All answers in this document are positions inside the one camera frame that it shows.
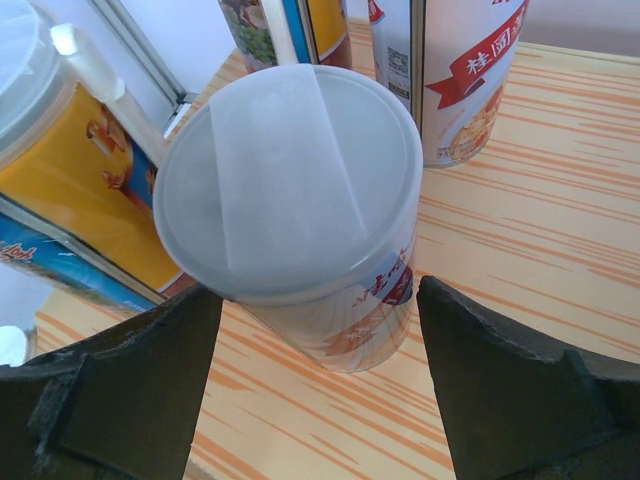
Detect tall can with spoon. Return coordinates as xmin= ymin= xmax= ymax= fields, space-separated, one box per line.
xmin=219 ymin=0 xmax=352 ymax=73

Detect white lid can colourful label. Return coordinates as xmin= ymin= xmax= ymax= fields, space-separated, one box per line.
xmin=1 ymin=1 xmax=193 ymax=314

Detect white lid can red label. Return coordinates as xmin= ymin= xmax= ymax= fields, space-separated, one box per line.
xmin=367 ymin=0 xmax=529 ymax=168

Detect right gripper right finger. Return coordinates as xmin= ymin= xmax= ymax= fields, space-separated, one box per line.
xmin=417 ymin=276 xmax=639 ymax=479

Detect wooden cube shelf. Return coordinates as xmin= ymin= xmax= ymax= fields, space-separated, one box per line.
xmin=34 ymin=17 xmax=640 ymax=480

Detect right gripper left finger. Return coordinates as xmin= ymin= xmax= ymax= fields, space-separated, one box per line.
xmin=1 ymin=286 xmax=223 ymax=479

